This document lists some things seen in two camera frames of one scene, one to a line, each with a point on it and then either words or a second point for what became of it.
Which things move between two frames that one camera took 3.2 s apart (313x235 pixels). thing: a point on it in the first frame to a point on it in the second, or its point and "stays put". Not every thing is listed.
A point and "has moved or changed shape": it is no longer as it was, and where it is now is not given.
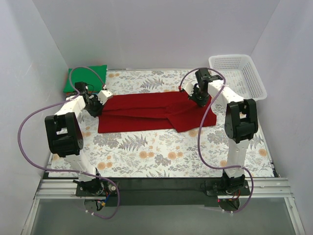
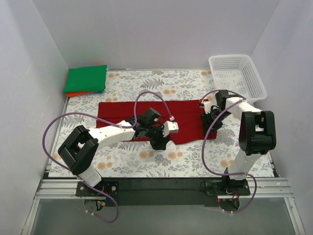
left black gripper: x=95 y=109 to x=159 y=140
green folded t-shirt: x=95 y=75 stays put
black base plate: x=163 y=192 stays put
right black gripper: x=200 y=98 to x=210 y=121
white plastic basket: x=240 y=75 stays put
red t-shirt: x=174 y=110 has moved or changed shape
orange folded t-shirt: x=74 y=93 stays put
